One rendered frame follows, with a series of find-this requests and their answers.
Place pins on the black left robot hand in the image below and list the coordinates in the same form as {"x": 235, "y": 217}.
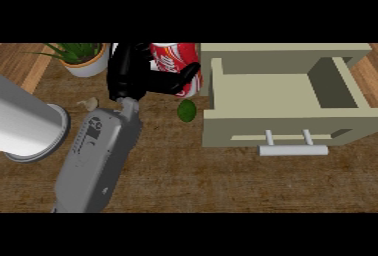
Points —
{"x": 126, "y": 73}

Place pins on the red soda can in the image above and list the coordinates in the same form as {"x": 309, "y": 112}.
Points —
{"x": 173, "y": 56}

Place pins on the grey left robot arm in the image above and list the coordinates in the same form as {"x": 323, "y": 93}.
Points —
{"x": 97, "y": 156}

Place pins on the beige drawer front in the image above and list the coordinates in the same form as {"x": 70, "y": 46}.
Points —
{"x": 222, "y": 128}

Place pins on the beige open drawer box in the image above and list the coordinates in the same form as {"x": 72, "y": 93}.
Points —
{"x": 266, "y": 91}

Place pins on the green plant in white pot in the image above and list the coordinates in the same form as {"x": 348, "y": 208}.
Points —
{"x": 83, "y": 58}

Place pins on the small beige garlic bulb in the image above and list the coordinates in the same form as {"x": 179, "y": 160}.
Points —
{"x": 89, "y": 103}

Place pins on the dark green avocado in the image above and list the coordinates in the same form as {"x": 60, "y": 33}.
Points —
{"x": 187, "y": 111}

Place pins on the pale grey cylinder appliance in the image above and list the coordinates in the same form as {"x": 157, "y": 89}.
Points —
{"x": 27, "y": 126}

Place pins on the beige cabinet body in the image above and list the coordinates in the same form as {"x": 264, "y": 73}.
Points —
{"x": 275, "y": 55}

